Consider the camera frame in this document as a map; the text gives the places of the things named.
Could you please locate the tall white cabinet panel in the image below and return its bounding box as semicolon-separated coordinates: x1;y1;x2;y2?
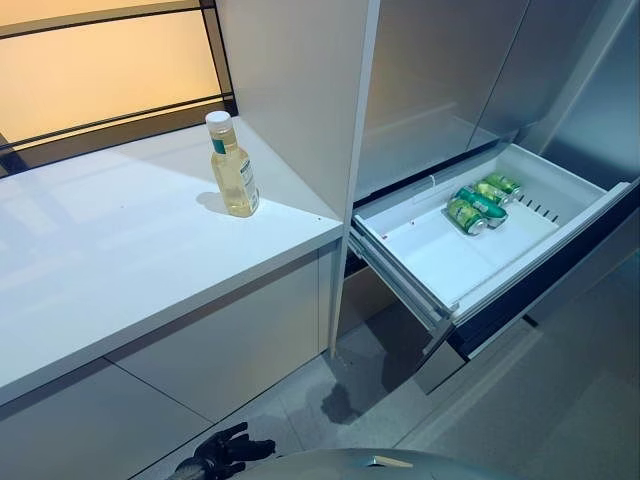
214;0;381;359

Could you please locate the stainless steel lower fridge drawer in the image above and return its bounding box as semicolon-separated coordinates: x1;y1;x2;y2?
382;294;544;396

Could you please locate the teal label drink can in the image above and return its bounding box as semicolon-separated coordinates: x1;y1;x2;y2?
453;185;510;222

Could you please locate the yellow drink bottle white cap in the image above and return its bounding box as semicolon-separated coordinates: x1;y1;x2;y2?
204;110;262;218

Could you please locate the grey robot torso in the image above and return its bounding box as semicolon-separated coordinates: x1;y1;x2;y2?
269;447;506;480

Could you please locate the black framed lit window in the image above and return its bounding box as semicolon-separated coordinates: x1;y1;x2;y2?
0;0;239;179

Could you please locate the green drink can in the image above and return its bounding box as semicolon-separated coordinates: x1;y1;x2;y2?
472;179;514;206
446;197;489;236
482;172;522;197

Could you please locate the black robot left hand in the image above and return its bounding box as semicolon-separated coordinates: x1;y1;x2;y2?
192;422;277;475

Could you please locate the white open fridge drawer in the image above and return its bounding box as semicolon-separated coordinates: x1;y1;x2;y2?
348;141;640;361

